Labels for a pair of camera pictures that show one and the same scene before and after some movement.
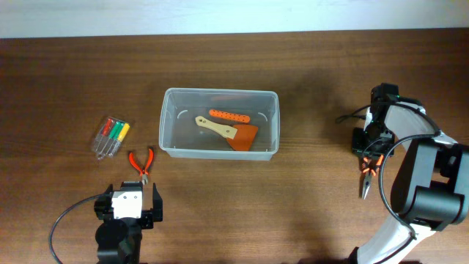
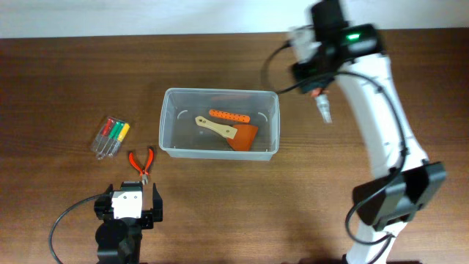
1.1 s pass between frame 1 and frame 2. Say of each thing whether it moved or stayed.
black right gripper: moved
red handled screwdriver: stayed
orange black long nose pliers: moved
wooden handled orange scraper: stayed
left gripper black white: stayed
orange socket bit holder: stayed
